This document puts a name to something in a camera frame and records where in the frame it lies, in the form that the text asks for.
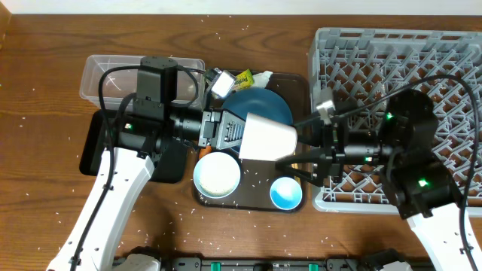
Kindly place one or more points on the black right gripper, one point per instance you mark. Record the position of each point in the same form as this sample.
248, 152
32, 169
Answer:
330, 151

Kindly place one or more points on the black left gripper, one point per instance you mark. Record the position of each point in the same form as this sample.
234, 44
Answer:
207, 129

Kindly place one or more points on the pink plastic cup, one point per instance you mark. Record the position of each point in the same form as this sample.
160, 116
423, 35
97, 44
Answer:
267, 140

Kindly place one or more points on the large dark blue bowl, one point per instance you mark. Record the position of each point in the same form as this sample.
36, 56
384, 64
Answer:
259, 101

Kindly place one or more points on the small light blue cup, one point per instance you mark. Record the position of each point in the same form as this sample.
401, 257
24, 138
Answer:
286, 193

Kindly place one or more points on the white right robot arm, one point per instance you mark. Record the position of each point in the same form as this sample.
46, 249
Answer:
394, 133

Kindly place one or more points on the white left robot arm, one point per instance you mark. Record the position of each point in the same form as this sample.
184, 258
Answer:
146, 121

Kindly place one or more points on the grey dishwasher rack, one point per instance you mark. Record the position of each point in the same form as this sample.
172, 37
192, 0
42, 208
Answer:
366, 64

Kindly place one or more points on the orange carrot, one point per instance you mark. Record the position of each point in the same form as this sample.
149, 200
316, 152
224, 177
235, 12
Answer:
205, 151

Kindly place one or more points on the light blue rice bowl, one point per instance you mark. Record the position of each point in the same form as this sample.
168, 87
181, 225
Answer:
216, 175

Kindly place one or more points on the yellow snack wrapper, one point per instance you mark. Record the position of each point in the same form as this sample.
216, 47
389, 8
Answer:
243, 80

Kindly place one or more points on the crumpled aluminium foil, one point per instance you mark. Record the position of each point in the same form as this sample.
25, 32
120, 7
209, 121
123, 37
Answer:
212, 75

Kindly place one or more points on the black rectangular tray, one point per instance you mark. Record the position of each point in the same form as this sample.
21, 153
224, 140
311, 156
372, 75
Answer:
169, 167

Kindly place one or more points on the crumpled white tissue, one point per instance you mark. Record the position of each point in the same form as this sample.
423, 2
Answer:
261, 80

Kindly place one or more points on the dark brown serving tray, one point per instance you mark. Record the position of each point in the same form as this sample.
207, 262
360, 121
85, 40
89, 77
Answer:
253, 191

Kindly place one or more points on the clear plastic bin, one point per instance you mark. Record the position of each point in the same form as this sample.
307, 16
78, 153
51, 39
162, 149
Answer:
117, 85

